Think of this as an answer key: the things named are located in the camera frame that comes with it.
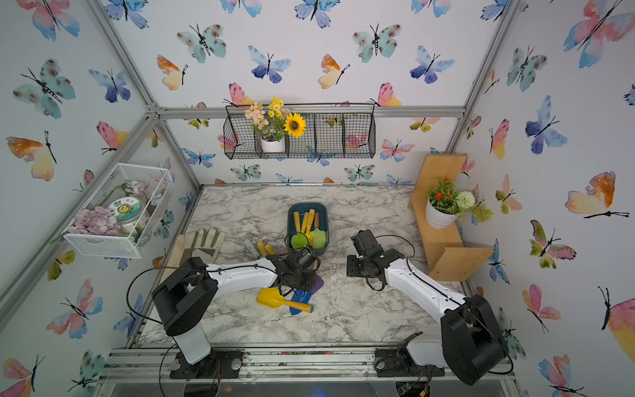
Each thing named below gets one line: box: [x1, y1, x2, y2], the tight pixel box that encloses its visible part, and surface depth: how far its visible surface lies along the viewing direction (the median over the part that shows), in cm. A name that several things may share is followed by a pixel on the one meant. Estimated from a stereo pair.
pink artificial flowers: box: [67, 205, 122, 236], surface depth 61 cm
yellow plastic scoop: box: [255, 287, 312, 314], surface depth 87 cm
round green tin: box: [108, 196, 143, 228], surface depth 67 cm
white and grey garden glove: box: [161, 228, 226, 283], surface depth 101 cm
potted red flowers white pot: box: [424, 176, 494, 230], surface depth 88 cm
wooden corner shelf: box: [407, 153, 493, 282], surface depth 94 cm
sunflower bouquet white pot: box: [243, 96, 307, 154], surface depth 86 cm
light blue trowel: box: [243, 239, 260, 259], surface depth 100 cm
